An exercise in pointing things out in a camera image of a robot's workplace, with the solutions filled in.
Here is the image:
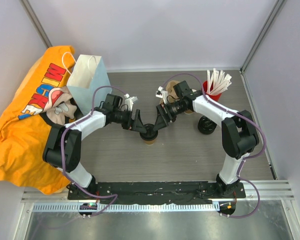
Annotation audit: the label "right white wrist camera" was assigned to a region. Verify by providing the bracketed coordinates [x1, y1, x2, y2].
[155, 86, 169, 104]

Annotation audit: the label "black plastic cup lid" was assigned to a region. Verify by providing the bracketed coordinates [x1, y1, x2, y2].
[139, 123, 158, 142]

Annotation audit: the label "stack of paper cups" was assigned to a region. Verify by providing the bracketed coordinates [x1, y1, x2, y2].
[183, 89, 197, 114]

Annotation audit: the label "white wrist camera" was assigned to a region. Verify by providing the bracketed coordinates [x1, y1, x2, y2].
[155, 86, 169, 104]
[124, 93, 138, 111]

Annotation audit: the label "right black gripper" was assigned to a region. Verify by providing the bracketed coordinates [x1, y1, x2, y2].
[153, 100, 188, 132]

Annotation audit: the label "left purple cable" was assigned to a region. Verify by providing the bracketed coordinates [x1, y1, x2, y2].
[61, 85, 131, 217]

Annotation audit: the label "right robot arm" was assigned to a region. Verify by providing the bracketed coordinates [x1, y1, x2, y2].
[153, 81, 260, 198]

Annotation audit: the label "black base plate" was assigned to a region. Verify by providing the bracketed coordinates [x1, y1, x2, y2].
[67, 180, 246, 205]

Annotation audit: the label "purple cable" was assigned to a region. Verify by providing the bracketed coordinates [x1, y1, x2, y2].
[159, 73, 267, 219]
[61, 85, 131, 217]

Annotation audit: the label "white slotted cable duct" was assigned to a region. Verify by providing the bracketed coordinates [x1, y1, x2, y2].
[32, 202, 220, 213]

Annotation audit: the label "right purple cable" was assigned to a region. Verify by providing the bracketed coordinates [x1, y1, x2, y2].
[159, 73, 267, 219]

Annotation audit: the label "stacked pulp cup carriers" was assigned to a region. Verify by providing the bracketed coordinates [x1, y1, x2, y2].
[159, 80, 179, 104]

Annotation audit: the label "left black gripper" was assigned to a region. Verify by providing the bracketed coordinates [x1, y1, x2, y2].
[113, 108, 147, 133]

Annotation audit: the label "orange printed shirt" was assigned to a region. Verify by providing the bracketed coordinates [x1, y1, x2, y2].
[0, 45, 80, 195]

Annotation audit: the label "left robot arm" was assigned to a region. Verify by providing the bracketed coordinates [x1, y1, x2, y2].
[42, 93, 147, 200]

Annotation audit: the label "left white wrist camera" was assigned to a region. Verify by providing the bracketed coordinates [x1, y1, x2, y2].
[124, 93, 138, 111]

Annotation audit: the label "red straw holder cup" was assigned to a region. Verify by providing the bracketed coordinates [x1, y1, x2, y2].
[203, 80, 227, 102]

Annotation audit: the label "wrapped white straws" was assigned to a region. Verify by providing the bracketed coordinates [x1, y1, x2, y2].
[206, 68, 232, 90]

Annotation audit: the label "single brown paper cup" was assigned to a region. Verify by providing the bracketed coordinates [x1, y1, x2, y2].
[143, 137, 156, 146]

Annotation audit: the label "white blue paper bag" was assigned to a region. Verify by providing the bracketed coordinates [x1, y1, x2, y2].
[66, 54, 112, 115]

